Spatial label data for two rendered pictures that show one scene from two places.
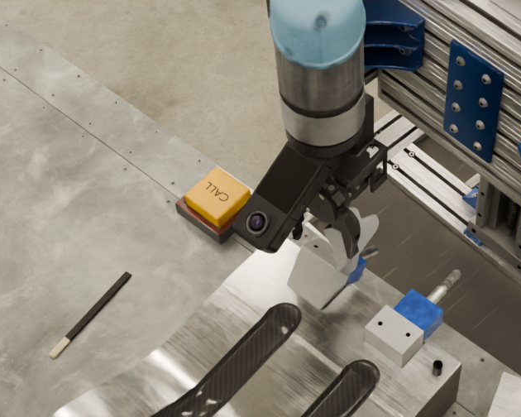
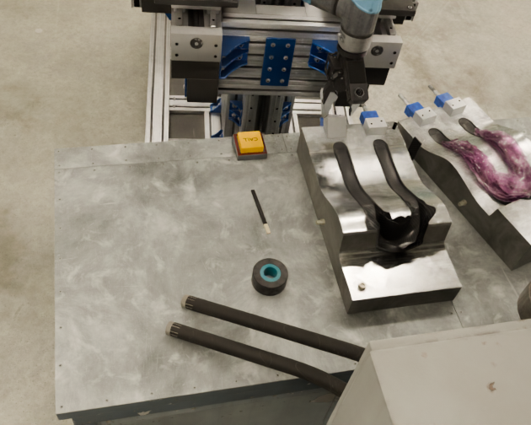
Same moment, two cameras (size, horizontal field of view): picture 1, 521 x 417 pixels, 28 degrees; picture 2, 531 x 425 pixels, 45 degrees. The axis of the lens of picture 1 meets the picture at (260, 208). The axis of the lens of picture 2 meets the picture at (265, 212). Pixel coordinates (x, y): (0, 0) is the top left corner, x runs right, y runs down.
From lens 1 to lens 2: 1.19 m
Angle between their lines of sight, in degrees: 40
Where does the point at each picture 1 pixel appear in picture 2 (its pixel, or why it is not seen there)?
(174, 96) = (2, 207)
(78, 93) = (135, 152)
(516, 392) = (407, 123)
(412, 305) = (367, 115)
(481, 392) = not seen: hidden behind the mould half
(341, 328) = (357, 137)
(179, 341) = (322, 178)
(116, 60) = not seen: outside the picture
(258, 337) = (340, 158)
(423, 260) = not seen: hidden behind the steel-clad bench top
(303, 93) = (370, 27)
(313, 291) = (340, 131)
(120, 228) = (227, 180)
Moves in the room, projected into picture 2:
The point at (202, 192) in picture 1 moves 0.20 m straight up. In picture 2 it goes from (246, 142) to (253, 83)
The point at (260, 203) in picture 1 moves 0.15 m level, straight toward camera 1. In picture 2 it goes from (355, 86) to (415, 112)
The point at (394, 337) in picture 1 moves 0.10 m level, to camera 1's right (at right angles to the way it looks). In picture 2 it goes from (379, 124) to (394, 103)
